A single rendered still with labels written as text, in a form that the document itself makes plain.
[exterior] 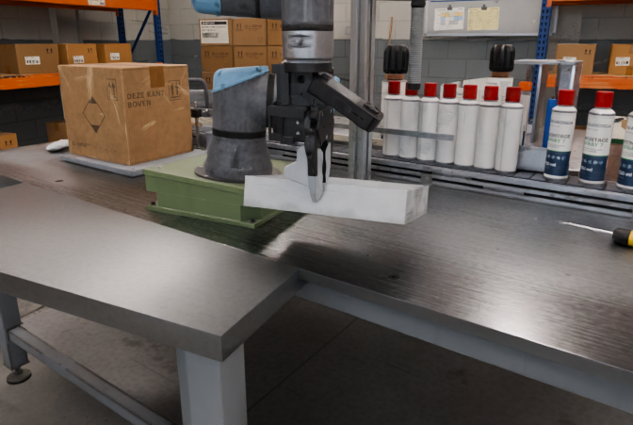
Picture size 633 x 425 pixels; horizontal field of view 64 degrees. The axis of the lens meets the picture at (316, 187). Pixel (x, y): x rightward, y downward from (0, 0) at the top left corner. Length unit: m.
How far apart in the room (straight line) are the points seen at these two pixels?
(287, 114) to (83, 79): 0.97
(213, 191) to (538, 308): 0.63
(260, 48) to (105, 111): 3.48
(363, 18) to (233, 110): 0.40
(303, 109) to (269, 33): 4.17
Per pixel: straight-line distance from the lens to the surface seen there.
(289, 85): 0.76
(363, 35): 1.26
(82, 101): 1.65
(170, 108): 1.59
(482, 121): 1.30
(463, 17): 5.67
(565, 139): 1.27
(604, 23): 5.72
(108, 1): 5.63
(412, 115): 1.37
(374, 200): 0.76
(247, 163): 1.06
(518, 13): 5.61
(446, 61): 5.82
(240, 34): 5.02
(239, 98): 1.05
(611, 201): 1.25
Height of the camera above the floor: 1.19
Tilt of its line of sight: 16 degrees down
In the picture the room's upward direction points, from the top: straight up
